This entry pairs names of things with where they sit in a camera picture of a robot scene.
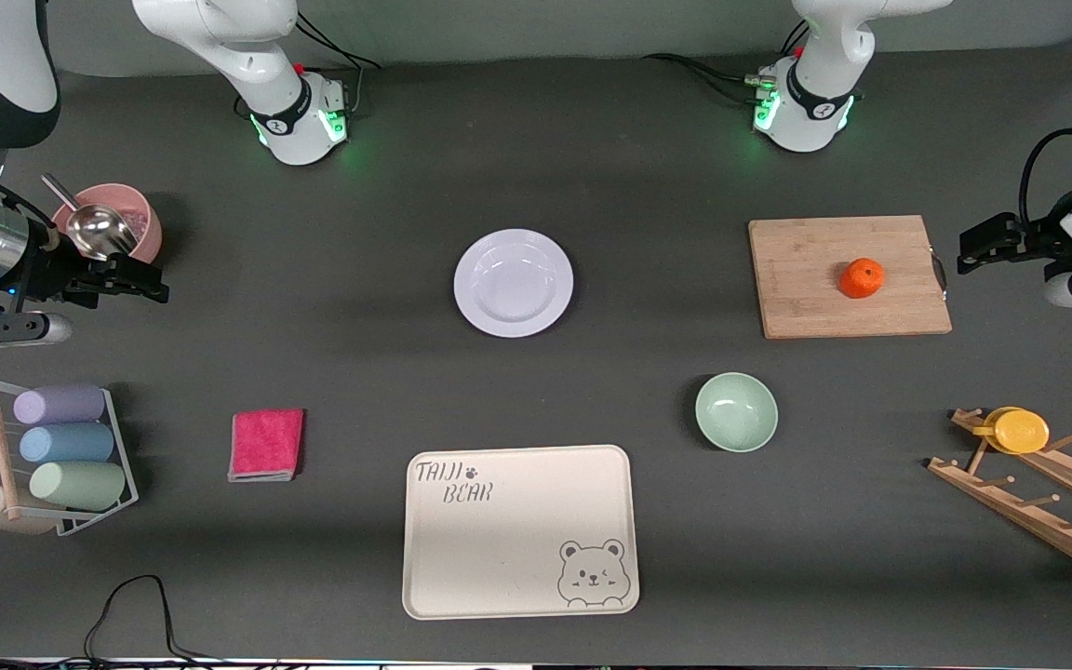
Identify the orange fruit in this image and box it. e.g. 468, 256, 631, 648
839, 258, 886, 300

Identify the white round plate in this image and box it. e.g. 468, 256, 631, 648
453, 229, 575, 338

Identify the metal scoop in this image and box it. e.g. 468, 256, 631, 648
41, 173, 140, 261

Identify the pink bowl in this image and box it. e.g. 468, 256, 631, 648
50, 183, 164, 266

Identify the purple cup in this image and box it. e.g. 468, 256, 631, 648
13, 384, 107, 426

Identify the wooden rack rod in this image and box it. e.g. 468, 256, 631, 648
0, 374, 21, 520

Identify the blue cup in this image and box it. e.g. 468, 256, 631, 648
19, 423, 115, 464

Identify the yellow cup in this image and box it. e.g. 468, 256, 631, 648
971, 407, 1051, 455

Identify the wooden cutting board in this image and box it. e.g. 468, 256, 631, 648
748, 215, 954, 340

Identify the pink folded cloth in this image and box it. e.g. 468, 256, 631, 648
227, 409, 305, 483

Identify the green cup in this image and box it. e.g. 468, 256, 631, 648
29, 461, 127, 512

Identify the wooden peg drying rack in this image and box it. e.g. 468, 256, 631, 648
927, 408, 1072, 586

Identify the light green bowl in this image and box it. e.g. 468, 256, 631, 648
695, 372, 779, 454

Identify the beige bear print tray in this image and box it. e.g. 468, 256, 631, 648
402, 444, 641, 621

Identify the white wire cup rack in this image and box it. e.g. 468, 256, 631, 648
0, 377, 140, 538

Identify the black table edge cable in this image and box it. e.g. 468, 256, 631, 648
0, 574, 248, 670

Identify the black right base cable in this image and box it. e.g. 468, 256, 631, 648
294, 9, 383, 117

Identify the black base cable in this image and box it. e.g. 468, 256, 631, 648
640, 19, 811, 105
294, 9, 383, 117

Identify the black left base cable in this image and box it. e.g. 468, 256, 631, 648
640, 19, 811, 105

